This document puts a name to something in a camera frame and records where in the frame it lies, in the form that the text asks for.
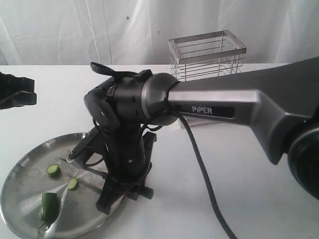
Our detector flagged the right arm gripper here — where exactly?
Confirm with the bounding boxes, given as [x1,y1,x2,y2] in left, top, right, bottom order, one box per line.
[97,120,154,214]

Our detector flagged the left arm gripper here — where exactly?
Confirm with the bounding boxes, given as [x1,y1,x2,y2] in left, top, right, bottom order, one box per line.
[0,72,37,110]

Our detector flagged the black handled knife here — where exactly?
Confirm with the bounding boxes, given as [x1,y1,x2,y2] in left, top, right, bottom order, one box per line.
[58,159,110,192]

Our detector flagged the cucumber slice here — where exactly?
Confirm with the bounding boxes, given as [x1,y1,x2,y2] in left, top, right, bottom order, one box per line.
[46,164,61,178]
[67,178,79,191]

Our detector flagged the green cucumber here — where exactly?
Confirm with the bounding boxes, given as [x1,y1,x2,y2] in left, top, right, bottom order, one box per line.
[39,192,60,228]

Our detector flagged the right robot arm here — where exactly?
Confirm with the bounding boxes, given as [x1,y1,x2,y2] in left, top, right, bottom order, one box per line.
[84,57,319,214]

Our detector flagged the white backdrop curtain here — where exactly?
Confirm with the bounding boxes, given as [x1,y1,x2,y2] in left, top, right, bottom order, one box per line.
[0,0,319,65]

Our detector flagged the round steel plate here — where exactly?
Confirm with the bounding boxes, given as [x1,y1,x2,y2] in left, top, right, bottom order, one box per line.
[0,132,125,239]

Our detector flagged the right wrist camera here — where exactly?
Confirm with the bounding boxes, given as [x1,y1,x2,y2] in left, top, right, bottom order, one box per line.
[66,128,107,168]

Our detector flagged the wire cutlery holder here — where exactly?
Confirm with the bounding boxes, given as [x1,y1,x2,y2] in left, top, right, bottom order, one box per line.
[168,30,247,127]

